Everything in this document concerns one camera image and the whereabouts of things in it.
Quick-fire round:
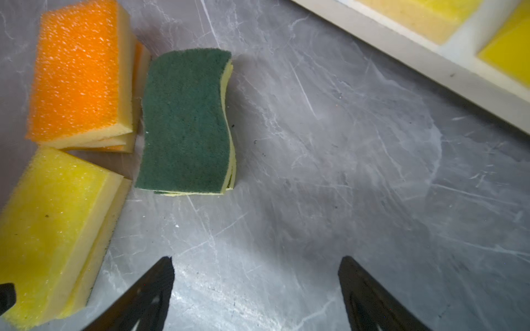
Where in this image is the top orange scrub sponge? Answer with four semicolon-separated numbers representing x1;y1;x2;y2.
26;1;135;149

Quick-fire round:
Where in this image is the orange scrub sponge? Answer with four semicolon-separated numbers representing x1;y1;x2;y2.
70;36;151;153
26;1;135;149

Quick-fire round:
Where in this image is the green scouring sponge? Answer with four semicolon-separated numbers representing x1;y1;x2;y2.
135;48;233;193
154;140;237;197

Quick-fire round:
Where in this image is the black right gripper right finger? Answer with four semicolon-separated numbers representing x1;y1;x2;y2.
338;256;429;330

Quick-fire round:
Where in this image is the white two-tier metal shelf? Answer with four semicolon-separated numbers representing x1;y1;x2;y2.
301;1;529;132

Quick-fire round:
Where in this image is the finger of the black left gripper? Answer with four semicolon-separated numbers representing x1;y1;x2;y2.
0;283;17;315

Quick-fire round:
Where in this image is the yellow foam sponge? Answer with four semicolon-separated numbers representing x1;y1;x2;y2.
362;0;482;44
478;0;529;87

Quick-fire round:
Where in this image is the large yellow coarse sponge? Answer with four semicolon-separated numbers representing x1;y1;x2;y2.
1;147;124;330

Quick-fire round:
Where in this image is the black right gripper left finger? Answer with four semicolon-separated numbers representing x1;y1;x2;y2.
84;257;175;330

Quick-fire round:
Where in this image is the middle orange scrub sponge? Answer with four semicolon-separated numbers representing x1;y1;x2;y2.
70;36;151;153

